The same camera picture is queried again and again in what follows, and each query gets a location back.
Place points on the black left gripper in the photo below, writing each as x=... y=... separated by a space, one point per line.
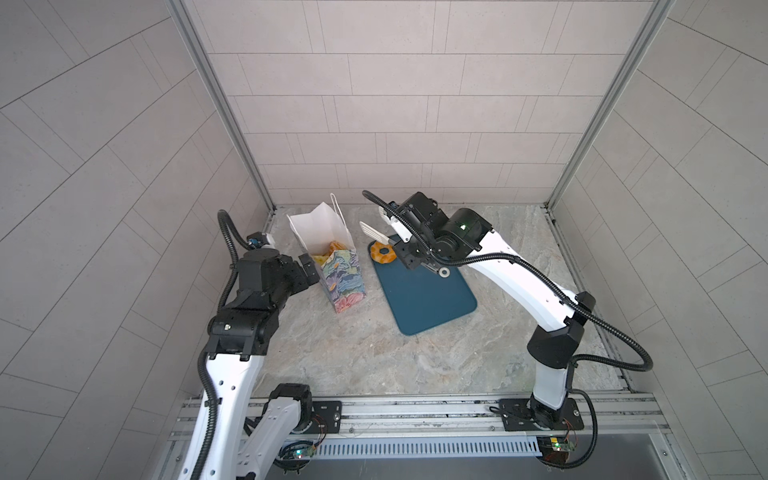
x=300 y=282

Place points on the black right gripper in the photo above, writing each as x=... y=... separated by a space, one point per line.
x=405 y=255

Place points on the reddish brown fake croissant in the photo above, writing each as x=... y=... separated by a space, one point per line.
x=336 y=246

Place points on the fake ring donut bread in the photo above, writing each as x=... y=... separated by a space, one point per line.
x=382 y=253

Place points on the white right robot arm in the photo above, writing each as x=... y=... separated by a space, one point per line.
x=465 y=238

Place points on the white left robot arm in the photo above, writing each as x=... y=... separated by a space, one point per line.
x=228 y=367

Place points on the dark teal plastic tray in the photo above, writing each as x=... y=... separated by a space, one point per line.
x=420 y=300

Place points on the left green circuit board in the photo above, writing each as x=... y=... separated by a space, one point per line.
x=297 y=451

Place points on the green circuit board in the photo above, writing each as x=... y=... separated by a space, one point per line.
x=297 y=451
x=555 y=449

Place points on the right green circuit board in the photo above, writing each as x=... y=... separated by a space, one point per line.
x=555 y=449

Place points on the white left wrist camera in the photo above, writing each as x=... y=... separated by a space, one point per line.
x=260 y=240

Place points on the floral paper bag white handles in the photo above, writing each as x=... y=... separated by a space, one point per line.
x=340 y=274

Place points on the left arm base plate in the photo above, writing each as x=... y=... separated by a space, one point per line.
x=326 y=419

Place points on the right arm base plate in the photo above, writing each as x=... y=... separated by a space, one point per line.
x=529 y=415

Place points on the aluminium corner post right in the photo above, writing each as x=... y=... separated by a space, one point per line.
x=646 y=34

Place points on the aluminium corner post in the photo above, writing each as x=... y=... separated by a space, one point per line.
x=646 y=34
x=180 y=14

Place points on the aluminium corner post left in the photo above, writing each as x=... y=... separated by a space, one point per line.
x=180 y=14

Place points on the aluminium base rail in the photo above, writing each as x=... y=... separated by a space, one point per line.
x=469 y=426

